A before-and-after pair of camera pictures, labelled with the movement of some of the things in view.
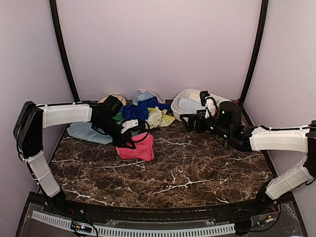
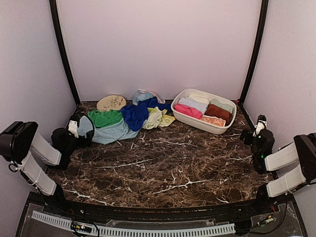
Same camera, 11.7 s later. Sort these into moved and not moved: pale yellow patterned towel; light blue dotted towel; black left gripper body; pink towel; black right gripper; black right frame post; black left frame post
Moved: pink towel; black right gripper; black left gripper body
Not moved: light blue dotted towel; pale yellow patterned towel; black left frame post; black right frame post
